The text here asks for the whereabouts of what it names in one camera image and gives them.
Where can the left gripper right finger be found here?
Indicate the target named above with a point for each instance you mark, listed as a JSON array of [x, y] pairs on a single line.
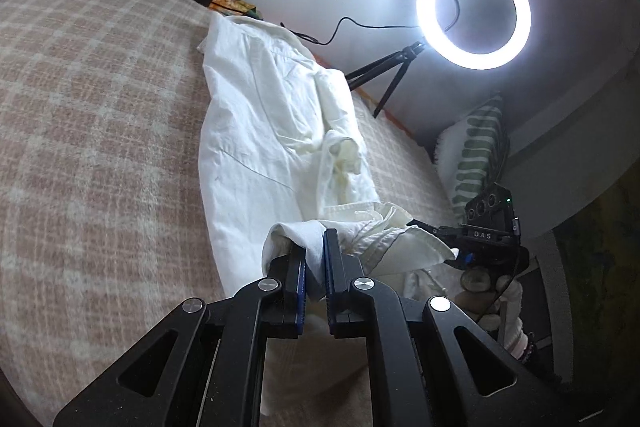
[[340, 270]]

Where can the checked beige bed blanket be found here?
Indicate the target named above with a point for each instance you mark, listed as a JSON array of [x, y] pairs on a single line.
[[103, 227]]

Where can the white ring light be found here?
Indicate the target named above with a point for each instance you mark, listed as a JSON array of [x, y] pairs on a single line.
[[475, 34]]

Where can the gloved right hand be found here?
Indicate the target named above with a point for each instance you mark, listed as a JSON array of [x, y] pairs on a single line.
[[495, 306]]

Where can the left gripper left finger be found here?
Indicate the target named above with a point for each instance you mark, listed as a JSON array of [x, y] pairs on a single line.
[[286, 314]]

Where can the black camera box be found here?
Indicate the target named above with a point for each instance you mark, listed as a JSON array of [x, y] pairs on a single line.
[[493, 209]]

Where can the black ring light tripod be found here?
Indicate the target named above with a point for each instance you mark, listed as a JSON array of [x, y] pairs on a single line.
[[401, 59]]

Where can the white shirt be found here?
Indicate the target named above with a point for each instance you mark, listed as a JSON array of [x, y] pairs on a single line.
[[287, 151]]

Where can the green striped white pillow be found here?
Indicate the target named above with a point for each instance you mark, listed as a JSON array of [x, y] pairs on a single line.
[[471, 154]]

